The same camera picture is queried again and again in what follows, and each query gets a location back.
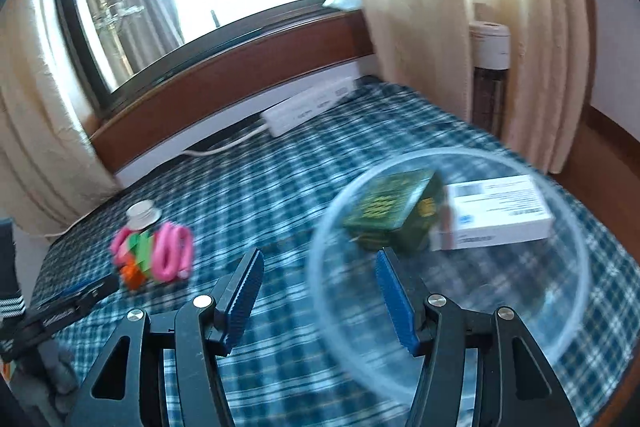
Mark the person's left forearm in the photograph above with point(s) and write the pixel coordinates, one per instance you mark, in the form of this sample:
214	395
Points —
9	267

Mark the clear plastic bowl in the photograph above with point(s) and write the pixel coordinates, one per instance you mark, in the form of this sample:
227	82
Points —
500	287

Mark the blue plaid cloth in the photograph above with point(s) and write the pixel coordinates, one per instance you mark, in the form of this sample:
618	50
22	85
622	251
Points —
280	187

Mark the orange toy brick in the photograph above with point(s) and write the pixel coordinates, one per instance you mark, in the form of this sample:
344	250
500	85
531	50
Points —
132	276

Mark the dark green box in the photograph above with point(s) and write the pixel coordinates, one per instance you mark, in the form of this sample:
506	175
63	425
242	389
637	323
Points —
390	202

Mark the white tower heater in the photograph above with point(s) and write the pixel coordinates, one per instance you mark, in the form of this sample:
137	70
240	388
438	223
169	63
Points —
492	72

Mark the cream curtain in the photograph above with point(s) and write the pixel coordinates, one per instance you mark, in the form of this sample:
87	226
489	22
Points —
45	117
420	7

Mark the pink foam hair roller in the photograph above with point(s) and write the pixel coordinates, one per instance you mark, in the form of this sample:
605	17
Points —
120	247
170	252

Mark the grey cloth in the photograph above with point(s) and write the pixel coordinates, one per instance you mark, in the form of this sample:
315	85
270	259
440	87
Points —
50	372

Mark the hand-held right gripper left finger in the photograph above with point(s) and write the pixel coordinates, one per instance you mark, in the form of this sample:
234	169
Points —
245	302

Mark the white tissue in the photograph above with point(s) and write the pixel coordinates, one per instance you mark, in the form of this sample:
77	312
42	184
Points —
342	0

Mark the white medicine box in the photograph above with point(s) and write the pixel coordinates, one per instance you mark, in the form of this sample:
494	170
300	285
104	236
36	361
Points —
500	212

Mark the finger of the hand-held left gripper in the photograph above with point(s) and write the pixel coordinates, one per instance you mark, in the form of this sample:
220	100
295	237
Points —
75	294

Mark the green sponge block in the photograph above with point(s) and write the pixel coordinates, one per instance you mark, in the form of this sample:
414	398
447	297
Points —
142	249

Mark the white power strip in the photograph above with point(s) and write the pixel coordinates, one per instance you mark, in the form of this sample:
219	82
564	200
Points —
305	107

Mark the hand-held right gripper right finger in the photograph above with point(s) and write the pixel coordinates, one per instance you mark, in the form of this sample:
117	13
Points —
397	302

